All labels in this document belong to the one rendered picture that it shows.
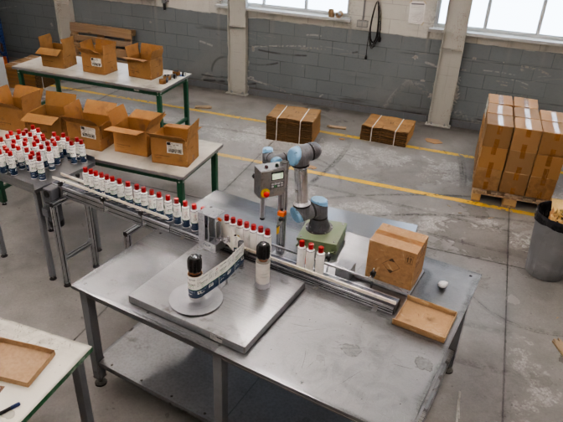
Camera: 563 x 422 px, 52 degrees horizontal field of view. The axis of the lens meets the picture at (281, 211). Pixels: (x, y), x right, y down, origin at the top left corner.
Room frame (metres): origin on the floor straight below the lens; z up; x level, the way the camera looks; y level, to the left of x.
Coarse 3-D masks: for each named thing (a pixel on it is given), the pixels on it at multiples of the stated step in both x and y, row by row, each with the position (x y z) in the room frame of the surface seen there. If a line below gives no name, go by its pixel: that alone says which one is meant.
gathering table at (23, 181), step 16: (64, 160) 4.36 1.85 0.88; (0, 176) 3.99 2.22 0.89; (16, 176) 4.03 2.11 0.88; (48, 176) 4.06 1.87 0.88; (32, 192) 3.83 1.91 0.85; (48, 224) 4.61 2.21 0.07; (96, 224) 4.32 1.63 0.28; (0, 240) 4.15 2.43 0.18; (48, 240) 3.87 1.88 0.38; (96, 240) 4.31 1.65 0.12; (48, 256) 3.85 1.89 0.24
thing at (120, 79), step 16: (16, 64) 7.38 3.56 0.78; (32, 64) 7.41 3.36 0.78; (80, 64) 7.52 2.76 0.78; (80, 80) 7.02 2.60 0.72; (96, 80) 6.89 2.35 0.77; (112, 80) 6.90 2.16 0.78; (128, 80) 6.93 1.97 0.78; (144, 80) 6.96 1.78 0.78; (176, 80) 7.02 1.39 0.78; (160, 96) 6.67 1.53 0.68; (160, 112) 6.65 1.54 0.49
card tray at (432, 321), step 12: (408, 300) 2.74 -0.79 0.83; (420, 300) 2.71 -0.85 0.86; (408, 312) 2.62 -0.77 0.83; (420, 312) 2.63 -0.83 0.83; (432, 312) 2.63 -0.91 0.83; (444, 312) 2.63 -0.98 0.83; (456, 312) 2.60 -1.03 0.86; (396, 324) 2.51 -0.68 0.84; (408, 324) 2.48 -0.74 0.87; (420, 324) 2.52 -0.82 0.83; (432, 324) 2.53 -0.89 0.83; (444, 324) 2.53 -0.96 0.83; (432, 336) 2.41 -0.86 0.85; (444, 336) 2.43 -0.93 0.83
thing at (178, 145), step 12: (156, 132) 4.72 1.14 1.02; (168, 132) 4.85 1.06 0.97; (180, 132) 4.83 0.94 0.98; (192, 132) 4.63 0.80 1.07; (156, 144) 4.60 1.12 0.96; (168, 144) 4.57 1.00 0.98; (180, 144) 4.55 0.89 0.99; (192, 144) 4.66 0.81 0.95; (156, 156) 4.60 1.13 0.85; (168, 156) 4.58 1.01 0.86; (180, 156) 4.55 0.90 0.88; (192, 156) 4.65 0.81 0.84
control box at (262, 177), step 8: (256, 168) 3.13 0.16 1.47; (272, 168) 3.13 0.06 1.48; (280, 168) 3.15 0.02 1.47; (256, 176) 3.13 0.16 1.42; (264, 176) 3.09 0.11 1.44; (256, 184) 3.13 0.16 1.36; (264, 184) 3.09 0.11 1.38; (256, 192) 3.13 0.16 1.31; (272, 192) 3.12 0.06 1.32; (280, 192) 3.14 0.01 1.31
